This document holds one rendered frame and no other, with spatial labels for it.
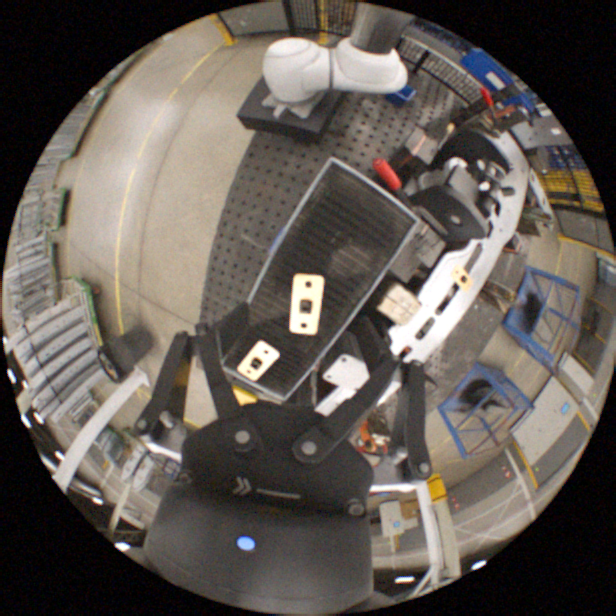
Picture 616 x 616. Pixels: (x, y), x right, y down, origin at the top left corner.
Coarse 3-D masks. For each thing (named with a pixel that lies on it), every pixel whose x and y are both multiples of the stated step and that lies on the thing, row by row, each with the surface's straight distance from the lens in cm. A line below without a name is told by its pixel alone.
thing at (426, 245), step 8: (424, 224) 37; (416, 232) 36; (424, 232) 37; (432, 232) 38; (408, 240) 36; (416, 240) 36; (424, 240) 37; (432, 240) 38; (440, 240) 39; (408, 248) 35; (416, 248) 36; (424, 248) 37; (432, 248) 38; (440, 248) 39; (416, 256) 36; (424, 256) 37; (432, 256) 38; (424, 264) 38; (432, 264) 38
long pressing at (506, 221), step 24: (504, 144) 86; (528, 168) 98; (504, 216) 70; (480, 240) 59; (504, 240) 69; (456, 264) 53; (480, 264) 60; (432, 288) 49; (480, 288) 62; (432, 312) 52; (456, 312) 57; (408, 336) 51; (432, 336) 56; (408, 360) 57
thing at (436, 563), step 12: (420, 492) 439; (420, 504) 441; (432, 504) 433; (432, 516) 438; (432, 528) 434; (432, 540) 438; (432, 552) 446; (432, 564) 455; (432, 576) 468; (444, 576) 461; (456, 576) 454; (420, 588) 441
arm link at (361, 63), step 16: (368, 16) 52; (384, 16) 50; (400, 16) 51; (352, 32) 59; (368, 32) 54; (384, 32) 53; (400, 32) 55; (336, 48) 65; (352, 48) 59; (368, 48) 57; (384, 48) 57; (336, 64) 62; (352, 64) 59; (368, 64) 58; (384, 64) 59; (400, 64) 69; (336, 80) 63; (352, 80) 63; (368, 80) 63; (384, 80) 64; (400, 80) 67
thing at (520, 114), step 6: (516, 108) 66; (522, 108) 67; (516, 114) 66; (522, 114) 65; (504, 120) 70; (510, 120) 67; (516, 120) 67; (522, 120) 66; (528, 120) 67; (504, 126) 69; (510, 126) 68; (504, 132) 70
